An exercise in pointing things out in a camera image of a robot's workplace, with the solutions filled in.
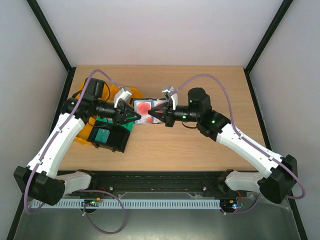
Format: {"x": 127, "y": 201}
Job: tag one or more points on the green bin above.
{"x": 109, "y": 123}

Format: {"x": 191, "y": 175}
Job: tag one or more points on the white slotted cable duct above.
{"x": 135, "y": 204}

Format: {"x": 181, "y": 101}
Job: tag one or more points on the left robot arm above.
{"x": 57, "y": 145}

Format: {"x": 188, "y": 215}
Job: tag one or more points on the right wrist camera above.
{"x": 169, "y": 93}

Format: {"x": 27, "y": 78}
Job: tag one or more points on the black bin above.
{"x": 117, "y": 140}

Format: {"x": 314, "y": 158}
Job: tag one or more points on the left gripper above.
{"x": 121, "y": 111}

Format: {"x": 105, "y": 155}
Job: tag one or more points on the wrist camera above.
{"x": 123, "y": 94}
{"x": 169, "y": 93}

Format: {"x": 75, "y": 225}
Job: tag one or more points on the right black frame post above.
{"x": 278, "y": 17}

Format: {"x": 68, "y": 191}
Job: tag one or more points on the red circle card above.
{"x": 156, "y": 103}
{"x": 142, "y": 107}

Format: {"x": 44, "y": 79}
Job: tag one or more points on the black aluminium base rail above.
{"x": 220, "y": 185}

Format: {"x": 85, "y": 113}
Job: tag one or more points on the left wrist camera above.
{"x": 123, "y": 94}

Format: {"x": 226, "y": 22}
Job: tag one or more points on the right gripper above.
{"x": 169, "y": 115}

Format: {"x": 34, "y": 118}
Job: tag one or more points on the teal card stack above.
{"x": 102, "y": 136}

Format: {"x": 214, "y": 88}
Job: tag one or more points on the black leather card holder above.
{"x": 144, "y": 99}

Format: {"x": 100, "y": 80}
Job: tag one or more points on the yellow bin far right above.
{"x": 135, "y": 94}

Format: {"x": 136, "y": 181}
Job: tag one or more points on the left black frame post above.
{"x": 42, "y": 20}

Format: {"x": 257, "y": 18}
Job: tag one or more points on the black frame post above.
{"x": 42, "y": 20}
{"x": 278, "y": 17}

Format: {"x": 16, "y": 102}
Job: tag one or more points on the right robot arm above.
{"x": 237, "y": 140}

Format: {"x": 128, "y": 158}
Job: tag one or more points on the yellow bin near left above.
{"x": 83, "y": 135}

